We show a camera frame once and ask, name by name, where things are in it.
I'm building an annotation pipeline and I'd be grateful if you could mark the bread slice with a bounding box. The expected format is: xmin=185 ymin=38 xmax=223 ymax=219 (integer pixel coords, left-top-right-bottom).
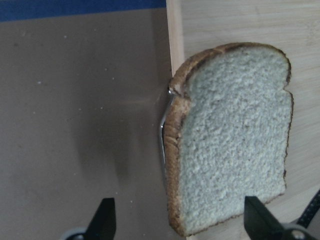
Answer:
xmin=162 ymin=42 xmax=294 ymax=237

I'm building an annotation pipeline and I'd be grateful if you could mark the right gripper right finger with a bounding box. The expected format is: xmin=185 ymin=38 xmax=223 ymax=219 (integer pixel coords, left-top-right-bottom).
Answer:
xmin=243 ymin=195 xmax=320 ymax=240

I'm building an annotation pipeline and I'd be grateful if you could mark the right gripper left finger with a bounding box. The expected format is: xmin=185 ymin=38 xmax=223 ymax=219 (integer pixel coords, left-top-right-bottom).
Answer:
xmin=84 ymin=198 xmax=117 ymax=240

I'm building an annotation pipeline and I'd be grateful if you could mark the wooden cutting board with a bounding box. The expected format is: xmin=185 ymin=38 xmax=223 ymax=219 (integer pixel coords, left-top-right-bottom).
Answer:
xmin=165 ymin=0 xmax=320 ymax=240

